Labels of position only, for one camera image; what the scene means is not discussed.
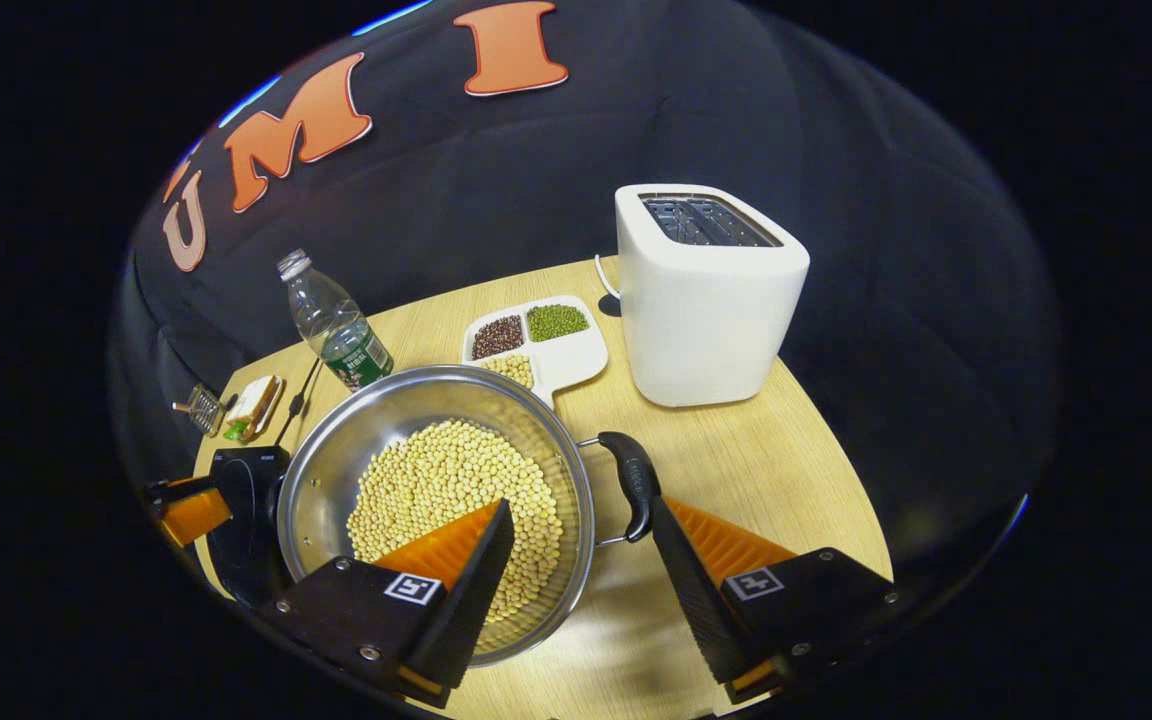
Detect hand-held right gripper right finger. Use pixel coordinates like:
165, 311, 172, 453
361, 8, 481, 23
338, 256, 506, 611
648, 495, 902, 706

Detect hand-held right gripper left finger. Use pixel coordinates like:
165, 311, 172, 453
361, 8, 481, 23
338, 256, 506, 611
261, 498, 517, 711

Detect black induction cooktop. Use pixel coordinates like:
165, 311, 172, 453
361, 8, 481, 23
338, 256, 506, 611
206, 445, 297, 609

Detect stainless steel pot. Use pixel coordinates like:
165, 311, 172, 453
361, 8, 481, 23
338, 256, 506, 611
276, 365, 662, 669

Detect pile of soybeans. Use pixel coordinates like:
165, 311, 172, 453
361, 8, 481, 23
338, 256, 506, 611
346, 418, 565, 626

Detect sandwich with lettuce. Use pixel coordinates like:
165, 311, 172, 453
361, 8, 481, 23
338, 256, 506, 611
223, 376, 282, 443

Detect small white plate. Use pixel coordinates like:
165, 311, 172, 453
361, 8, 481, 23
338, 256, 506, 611
236, 375, 288, 444

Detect small heap of soybeans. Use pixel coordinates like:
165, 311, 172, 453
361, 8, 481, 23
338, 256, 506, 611
481, 353, 535, 391

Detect clear plastic water bottle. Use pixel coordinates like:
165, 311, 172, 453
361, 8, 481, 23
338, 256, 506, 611
276, 248, 395, 393

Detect white divided tray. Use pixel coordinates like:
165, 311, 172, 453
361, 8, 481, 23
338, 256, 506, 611
461, 295, 609, 411

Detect heap of red beans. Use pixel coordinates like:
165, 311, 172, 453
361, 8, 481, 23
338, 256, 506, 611
471, 315, 525, 361

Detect white toaster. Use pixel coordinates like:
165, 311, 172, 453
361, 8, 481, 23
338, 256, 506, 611
614, 183, 812, 409

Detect heap of green mung beans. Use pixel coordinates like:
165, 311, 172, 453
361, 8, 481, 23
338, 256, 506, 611
526, 303, 590, 343

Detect black cooktop cable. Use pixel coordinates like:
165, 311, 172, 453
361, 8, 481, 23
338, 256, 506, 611
274, 355, 323, 448

